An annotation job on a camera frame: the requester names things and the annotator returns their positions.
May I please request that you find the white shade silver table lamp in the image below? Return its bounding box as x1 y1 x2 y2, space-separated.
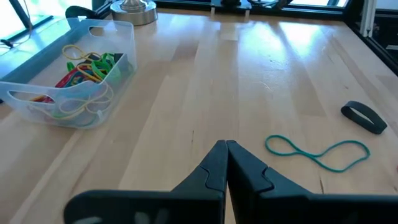
110 0 159 27

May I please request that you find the thin red rubber band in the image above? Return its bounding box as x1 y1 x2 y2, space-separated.
30 68 82 104

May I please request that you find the clear plastic bin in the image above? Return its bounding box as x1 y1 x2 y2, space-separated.
0 17 138 129

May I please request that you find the thin teal rubber band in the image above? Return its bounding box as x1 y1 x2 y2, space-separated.
264 134 371 174

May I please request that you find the wide black rubber band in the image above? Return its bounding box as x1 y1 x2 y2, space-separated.
340 100 388 136

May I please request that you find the black stand pole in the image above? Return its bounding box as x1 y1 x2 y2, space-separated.
7 0 34 30

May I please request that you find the silver aluminium bracket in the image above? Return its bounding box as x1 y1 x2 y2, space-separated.
359 0 377 38

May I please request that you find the black aluminium frame rail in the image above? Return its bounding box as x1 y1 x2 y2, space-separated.
154 0 354 21
344 17 398 77

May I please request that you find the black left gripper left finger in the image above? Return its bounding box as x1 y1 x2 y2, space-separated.
63 139 229 224

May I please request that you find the yellow rubber band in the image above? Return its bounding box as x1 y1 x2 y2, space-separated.
61 44 105 63

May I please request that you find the green rubber band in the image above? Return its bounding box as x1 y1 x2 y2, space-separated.
66 52 123 82

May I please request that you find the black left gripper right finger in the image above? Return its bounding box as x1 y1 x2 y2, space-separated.
226 139 398 224

